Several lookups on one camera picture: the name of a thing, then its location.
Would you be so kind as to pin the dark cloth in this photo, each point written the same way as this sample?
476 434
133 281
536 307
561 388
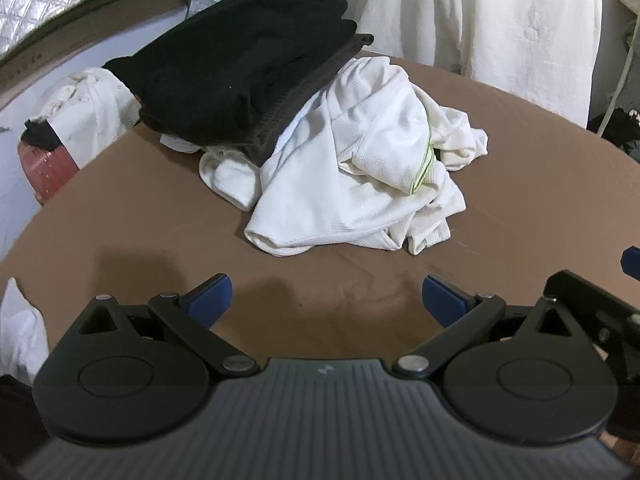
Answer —
620 127

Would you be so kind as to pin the white waffle shirt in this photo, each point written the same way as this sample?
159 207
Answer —
350 160

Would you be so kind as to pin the cream folded garment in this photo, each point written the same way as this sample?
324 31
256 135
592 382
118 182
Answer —
230 180

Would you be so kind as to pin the dark grey folded garment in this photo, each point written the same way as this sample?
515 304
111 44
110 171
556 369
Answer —
280 120

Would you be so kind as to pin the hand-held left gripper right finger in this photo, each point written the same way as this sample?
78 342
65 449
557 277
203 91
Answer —
442 300

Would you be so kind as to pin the white fleece blanket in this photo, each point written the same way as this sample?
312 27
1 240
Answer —
500 20

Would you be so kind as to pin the red suitcase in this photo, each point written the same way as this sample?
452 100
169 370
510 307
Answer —
47 172

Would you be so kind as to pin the white folded garment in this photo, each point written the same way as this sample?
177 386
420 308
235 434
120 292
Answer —
180 144

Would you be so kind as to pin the white printed cloth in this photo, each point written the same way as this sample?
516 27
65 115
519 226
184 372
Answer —
95 110

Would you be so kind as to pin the wooden frame board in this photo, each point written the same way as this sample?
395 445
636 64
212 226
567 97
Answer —
100 16

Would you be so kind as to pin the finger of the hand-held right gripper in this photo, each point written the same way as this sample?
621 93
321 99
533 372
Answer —
632 261
600 305

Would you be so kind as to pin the small black cloth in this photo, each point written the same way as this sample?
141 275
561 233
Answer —
40 135

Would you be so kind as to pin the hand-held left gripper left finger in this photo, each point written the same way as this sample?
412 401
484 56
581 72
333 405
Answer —
215 296

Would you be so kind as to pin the black folded garment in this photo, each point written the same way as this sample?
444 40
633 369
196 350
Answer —
225 60

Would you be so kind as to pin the white crumpled cloth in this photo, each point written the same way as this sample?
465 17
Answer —
20 330

